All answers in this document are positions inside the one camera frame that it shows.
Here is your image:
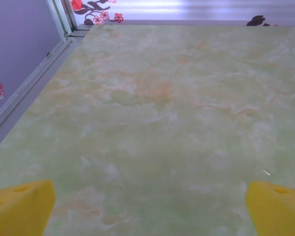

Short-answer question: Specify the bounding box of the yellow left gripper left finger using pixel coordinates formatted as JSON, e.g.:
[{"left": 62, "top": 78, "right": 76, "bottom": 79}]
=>
[{"left": 0, "top": 179, "right": 56, "bottom": 236}]

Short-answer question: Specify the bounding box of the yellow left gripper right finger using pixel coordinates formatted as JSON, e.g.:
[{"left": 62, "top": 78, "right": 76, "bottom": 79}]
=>
[{"left": 245, "top": 181, "right": 295, "bottom": 236}]

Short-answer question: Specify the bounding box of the aluminium table side rail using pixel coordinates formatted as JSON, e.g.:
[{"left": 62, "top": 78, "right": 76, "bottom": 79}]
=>
[{"left": 0, "top": 24, "right": 90, "bottom": 156}]

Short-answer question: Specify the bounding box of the aluminium corner post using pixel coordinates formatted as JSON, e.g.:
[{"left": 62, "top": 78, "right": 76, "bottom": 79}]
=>
[{"left": 45, "top": 0, "right": 79, "bottom": 39}]

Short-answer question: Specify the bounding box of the thin aluminium wall rail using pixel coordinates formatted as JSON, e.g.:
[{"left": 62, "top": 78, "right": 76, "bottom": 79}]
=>
[{"left": 79, "top": 19, "right": 295, "bottom": 27}]

